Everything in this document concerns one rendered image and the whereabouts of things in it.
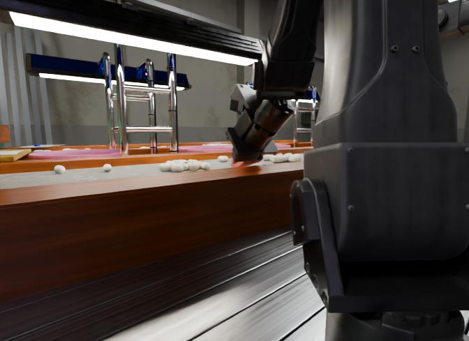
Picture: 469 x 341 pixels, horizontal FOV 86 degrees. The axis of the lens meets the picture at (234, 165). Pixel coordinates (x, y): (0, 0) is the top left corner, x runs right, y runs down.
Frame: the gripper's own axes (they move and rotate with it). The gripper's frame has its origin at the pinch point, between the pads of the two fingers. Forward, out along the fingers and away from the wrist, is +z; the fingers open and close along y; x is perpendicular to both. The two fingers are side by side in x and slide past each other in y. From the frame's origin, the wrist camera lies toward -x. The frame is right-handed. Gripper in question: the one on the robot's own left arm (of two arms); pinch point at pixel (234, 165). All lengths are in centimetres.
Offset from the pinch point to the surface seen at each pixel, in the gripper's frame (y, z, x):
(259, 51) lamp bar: -17.0, -10.3, -31.9
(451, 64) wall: -674, 28, -230
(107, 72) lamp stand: 18, 24, -57
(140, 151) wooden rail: 7, 44, -37
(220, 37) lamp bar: -4.7, -10.6, -33.9
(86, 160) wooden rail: 27.8, 19.2, -16.7
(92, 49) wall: 3, 146, -252
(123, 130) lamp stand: 17.8, 18.7, -26.3
